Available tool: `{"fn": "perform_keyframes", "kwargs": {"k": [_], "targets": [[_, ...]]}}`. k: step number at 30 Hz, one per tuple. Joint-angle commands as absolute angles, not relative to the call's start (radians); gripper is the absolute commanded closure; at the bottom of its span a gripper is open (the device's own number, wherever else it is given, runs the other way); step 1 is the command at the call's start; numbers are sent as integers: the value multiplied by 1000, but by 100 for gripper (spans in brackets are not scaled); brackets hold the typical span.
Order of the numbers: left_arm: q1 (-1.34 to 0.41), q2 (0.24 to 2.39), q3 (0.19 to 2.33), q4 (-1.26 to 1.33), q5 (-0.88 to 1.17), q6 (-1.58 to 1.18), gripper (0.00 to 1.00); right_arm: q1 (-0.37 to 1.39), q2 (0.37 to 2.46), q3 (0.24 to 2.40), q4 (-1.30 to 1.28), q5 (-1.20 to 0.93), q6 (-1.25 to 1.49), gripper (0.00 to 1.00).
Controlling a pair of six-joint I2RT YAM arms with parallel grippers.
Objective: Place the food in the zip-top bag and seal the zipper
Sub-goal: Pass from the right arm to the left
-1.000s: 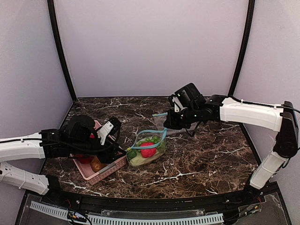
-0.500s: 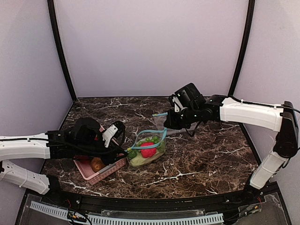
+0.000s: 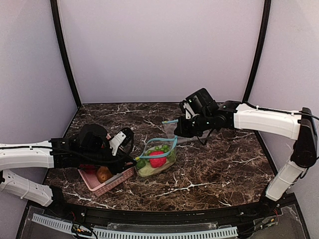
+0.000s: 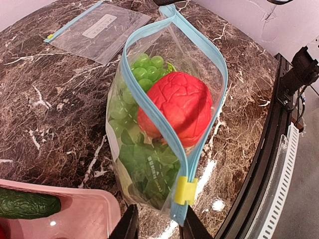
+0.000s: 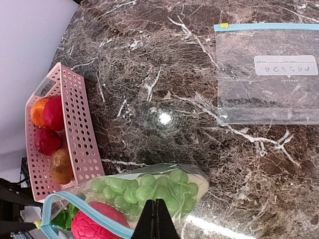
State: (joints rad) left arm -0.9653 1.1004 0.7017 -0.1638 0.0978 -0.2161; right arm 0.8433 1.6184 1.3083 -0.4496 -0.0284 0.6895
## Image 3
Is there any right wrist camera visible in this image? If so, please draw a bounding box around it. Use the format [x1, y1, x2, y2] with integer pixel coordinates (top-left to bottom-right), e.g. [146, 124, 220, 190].
[179, 100, 197, 120]

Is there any red toy fruit front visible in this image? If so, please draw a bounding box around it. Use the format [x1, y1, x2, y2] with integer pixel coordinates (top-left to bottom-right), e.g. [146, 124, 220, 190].
[83, 166, 97, 174]

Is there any green toy leafy vegetable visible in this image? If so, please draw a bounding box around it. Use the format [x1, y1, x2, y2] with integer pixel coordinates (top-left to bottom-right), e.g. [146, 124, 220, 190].
[136, 159, 147, 170]

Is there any black frame post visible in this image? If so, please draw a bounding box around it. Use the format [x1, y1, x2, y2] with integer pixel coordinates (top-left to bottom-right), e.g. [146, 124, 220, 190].
[50, 0, 82, 109]
[242, 0, 272, 102]

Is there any black front rail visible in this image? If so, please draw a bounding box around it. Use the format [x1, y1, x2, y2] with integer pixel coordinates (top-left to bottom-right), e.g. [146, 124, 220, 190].
[44, 193, 305, 229]

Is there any green toy bell pepper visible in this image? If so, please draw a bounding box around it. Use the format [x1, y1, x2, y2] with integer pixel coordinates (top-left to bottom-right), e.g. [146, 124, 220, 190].
[145, 144, 176, 162]

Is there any left black frame post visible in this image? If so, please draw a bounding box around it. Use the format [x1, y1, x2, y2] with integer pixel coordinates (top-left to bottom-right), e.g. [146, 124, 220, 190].
[50, 0, 82, 109]

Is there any white slotted cable duct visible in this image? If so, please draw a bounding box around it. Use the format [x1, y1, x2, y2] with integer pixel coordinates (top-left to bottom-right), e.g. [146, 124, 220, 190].
[31, 213, 238, 239]

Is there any right black frame post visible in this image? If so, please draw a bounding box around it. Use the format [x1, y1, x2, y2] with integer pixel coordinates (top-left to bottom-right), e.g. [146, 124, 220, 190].
[242, 0, 272, 102]

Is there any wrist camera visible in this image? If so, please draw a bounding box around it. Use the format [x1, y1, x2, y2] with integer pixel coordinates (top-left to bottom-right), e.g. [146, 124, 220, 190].
[109, 127, 134, 156]
[179, 100, 197, 120]

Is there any clear zip bag blue zipper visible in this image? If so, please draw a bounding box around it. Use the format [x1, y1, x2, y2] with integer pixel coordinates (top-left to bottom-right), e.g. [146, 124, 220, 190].
[135, 136, 177, 178]

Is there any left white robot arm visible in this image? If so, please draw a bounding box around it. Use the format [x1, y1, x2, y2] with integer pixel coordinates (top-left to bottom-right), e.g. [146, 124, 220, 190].
[0, 124, 136, 207]

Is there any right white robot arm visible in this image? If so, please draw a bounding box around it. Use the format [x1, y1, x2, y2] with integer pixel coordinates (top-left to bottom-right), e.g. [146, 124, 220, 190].
[174, 88, 319, 202]

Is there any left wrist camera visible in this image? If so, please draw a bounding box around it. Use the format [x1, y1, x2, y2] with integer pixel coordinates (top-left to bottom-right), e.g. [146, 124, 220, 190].
[109, 127, 134, 156]

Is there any brown toy potato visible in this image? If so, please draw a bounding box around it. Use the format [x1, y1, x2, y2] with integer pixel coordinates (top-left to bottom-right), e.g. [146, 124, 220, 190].
[96, 166, 113, 183]

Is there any pink perforated plastic basket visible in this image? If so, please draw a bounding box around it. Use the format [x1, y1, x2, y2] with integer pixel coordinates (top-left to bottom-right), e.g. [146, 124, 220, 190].
[78, 135, 134, 196]

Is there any red toy tomato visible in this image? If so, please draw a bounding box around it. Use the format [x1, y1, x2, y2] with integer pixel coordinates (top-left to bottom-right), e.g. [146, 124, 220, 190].
[149, 151, 166, 168]

